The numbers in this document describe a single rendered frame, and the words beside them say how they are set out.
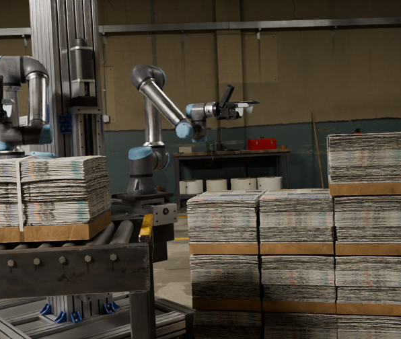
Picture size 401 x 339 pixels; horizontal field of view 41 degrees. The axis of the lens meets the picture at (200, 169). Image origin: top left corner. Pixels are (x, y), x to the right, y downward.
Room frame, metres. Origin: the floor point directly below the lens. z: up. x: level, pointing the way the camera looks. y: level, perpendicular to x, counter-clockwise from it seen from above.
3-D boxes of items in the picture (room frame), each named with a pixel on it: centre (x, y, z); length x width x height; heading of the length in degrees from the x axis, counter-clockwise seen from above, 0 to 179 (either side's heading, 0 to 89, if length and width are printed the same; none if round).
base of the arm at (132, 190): (2.63, 0.29, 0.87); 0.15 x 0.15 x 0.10
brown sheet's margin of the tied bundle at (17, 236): (1.60, 0.50, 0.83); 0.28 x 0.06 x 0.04; 177
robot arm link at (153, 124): (2.75, 0.24, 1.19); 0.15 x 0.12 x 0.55; 155
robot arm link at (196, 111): (2.64, 0.00, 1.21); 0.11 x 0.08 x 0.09; 65
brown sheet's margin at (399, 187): (2.17, -0.67, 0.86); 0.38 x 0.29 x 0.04; 167
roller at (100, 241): (1.63, 0.32, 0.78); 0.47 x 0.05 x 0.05; 4
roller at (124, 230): (1.64, 0.25, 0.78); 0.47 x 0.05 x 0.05; 4
